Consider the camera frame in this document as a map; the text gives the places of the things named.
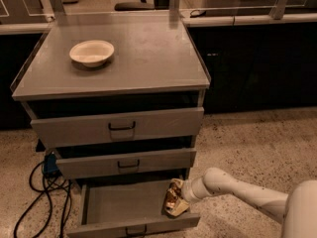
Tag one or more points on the bottom grey drawer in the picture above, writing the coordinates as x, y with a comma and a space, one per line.
127, 210

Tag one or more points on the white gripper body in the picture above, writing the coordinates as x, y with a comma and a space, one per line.
187, 189

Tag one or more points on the blue power box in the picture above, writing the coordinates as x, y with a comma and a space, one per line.
50, 169

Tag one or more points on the grey drawer cabinet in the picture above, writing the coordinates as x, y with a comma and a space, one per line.
154, 67

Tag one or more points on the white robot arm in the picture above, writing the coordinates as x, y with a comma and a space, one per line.
296, 212

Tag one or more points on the dark counter cabinet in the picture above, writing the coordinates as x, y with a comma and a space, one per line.
255, 67

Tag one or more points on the grey drawer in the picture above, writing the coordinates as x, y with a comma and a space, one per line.
110, 128
127, 210
114, 165

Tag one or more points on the middle grey drawer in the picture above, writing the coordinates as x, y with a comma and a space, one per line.
114, 165

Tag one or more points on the top grey drawer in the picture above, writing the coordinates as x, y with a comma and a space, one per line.
110, 128

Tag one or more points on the white bowl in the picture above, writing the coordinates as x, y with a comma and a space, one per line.
92, 53

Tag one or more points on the orange soda can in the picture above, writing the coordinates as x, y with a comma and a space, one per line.
172, 198

